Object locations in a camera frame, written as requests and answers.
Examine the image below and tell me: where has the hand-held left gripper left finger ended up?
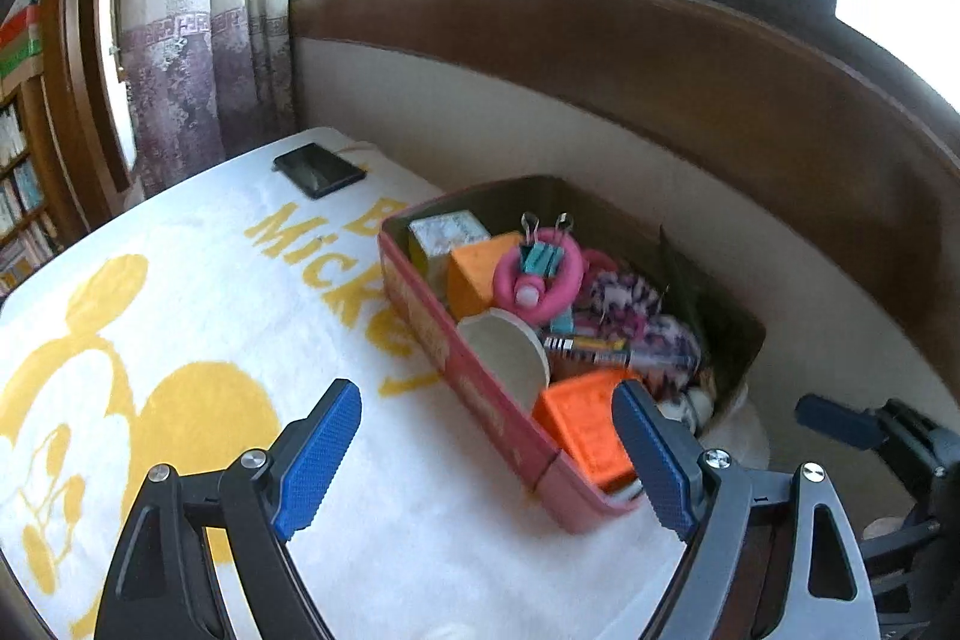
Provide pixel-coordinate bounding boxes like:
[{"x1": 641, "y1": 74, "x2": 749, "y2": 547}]
[{"x1": 94, "y1": 377, "x2": 363, "y2": 640}]

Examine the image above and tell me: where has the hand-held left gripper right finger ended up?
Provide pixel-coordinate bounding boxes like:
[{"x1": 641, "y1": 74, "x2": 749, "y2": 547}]
[{"x1": 611, "y1": 379, "x2": 880, "y2": 640}]

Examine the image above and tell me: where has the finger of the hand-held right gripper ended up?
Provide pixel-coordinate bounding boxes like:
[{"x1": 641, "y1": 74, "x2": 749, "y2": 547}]
[
  {"x1": 795, "y1": 392, "x2": 960, "y2": 507},
  {"x1": 859, "y1": 509, "x2": 960, "y2": 611}
]

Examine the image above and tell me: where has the pink leopard print plush toy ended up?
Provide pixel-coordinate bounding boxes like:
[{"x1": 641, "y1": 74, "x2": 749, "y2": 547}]
[{"x1": 577, "y1": 269, "x2": 704, "y2": 387}]

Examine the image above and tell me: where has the red cardboard box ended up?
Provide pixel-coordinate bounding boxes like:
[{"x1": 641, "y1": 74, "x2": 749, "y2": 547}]
[{"x1": 377, "y1": 175, "x2": 767, "y2": 536}]

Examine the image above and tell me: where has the light orange embossed rubber cube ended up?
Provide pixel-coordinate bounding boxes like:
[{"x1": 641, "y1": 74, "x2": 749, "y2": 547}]
[{"x1": 448, "y1": 235, "x2": 520, "y2": 320}]

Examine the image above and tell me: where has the white roll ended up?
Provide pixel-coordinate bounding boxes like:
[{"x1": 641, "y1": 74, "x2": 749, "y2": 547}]
[{"x1": 675, "y1": 385, "x2": 719, "y2": 435}]

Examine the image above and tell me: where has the dark orange rubber cube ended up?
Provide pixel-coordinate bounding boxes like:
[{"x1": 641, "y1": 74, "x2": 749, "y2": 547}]
[{"x1": 534, "y1": 368, "x2": 646, "y2": 491}]

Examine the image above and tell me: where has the yellow black tube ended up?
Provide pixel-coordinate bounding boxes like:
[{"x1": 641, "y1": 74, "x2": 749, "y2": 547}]
[{"x1": 544, "y1": 336, "x2": 631, "y2": 365}]

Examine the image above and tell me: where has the white yellow printed blanket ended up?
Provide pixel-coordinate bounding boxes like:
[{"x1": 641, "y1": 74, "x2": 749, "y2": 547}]
[{"x1": 0, "y1": 152, "x2": 691, "y2": 640}]

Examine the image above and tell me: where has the teal binder clip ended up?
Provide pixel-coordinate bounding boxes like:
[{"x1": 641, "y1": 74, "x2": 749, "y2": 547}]
[{"x1": 517, "y1": 212, "x2": 575, "y2": 277}]

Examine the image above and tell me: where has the white patterned cube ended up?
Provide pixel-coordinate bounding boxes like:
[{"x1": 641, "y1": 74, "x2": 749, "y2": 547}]
[{"x1": 409, "y1": 211, "x2": 492, "y2": 281}]

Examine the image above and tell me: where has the black phone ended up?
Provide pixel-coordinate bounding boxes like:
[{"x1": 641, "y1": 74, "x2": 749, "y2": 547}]
[{"x1": 274, "y1": 143, "x2": 368, "y2": 200}]

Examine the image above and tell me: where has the white bed mattress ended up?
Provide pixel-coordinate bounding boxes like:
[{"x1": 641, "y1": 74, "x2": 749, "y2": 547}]
[{"x1": 225, "y1": 126, "x2": 451, "y2": 199}]

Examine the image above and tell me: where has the large wooden bookshelf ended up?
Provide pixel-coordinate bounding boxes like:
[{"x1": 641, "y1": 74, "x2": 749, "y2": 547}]
[{"x1": 0, "y1": 77, "x2": 68, "y2": 296}]

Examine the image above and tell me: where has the white purple patterned curtain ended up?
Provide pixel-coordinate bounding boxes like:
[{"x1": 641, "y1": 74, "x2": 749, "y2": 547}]
[{"x1": 120, "y1": 0, "x2": 301, "y2": 191}]

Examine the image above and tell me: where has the wooden headboard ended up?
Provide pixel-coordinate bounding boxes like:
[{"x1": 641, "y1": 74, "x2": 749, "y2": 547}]
[{"x1": 289, "y1": 0, "x2": 960, "y2": 536}]

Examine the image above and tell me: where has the stack of coloured boxes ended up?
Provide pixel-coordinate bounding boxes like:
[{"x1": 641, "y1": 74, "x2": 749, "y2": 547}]
[{"x1": 0, "y1": 2, "x2": 42, "y2": 80}]

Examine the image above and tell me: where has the pink ring toy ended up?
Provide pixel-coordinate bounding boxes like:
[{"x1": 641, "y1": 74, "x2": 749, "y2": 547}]
[{"x1": 493, "y1": 227, "x2": 584, "y2": 320}]

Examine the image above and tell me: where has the wooden door frame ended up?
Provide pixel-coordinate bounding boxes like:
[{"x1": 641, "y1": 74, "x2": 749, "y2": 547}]
[{"x1": 37, "y1": 0, "x2": 140, "y2": 229}]

